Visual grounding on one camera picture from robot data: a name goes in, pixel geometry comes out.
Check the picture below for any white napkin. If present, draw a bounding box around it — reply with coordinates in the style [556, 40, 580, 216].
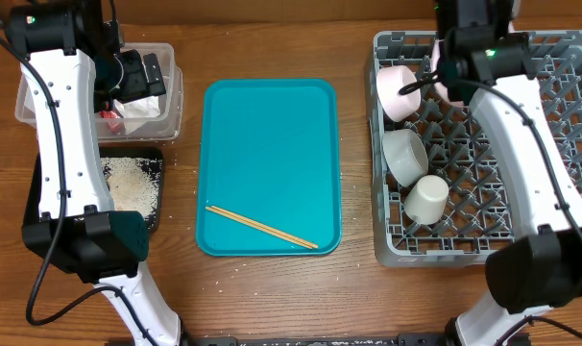
[113, 96, 160, 135]

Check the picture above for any red candy wrapper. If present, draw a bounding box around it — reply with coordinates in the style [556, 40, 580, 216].
[99, 110, 124, 135]

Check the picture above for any leftover white rice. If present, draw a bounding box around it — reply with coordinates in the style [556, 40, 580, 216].
[101, 157, 160, 220]

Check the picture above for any small pink bowl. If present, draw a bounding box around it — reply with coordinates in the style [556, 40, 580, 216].
[376, 65, 422, 122]

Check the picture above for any grey bowl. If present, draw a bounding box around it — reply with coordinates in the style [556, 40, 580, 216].
[381, 129, 428, 187]

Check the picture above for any large white pink-rimmed plate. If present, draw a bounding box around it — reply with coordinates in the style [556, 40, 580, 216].
[431, 21, 525, 108]

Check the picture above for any white paper cup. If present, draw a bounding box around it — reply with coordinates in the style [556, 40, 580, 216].
[403, 175, 449, 225]

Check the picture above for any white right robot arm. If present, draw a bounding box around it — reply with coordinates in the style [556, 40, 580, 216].
[426, 0, 582, 345]

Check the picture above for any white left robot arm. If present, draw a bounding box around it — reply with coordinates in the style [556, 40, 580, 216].
[0, 1, 193, 345]

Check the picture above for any clear plastic waste bin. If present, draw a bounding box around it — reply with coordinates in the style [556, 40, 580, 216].
[30, 43, 183, 147]

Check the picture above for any black food waste tray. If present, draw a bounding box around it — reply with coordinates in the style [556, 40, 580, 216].
[22, 145, 166, 234]

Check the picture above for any grey dishwasher rack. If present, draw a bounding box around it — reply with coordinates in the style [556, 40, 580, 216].
[365, 31, 582, 267]

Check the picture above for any upper wooden chopstick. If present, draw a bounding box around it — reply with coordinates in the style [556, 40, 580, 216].
[209, 205, 320, 249]

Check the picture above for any teal serving tray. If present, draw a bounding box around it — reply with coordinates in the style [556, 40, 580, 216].
[195, 79, 342, 257]

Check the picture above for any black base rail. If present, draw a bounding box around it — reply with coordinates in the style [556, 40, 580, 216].
[182, 332, 455, 346]

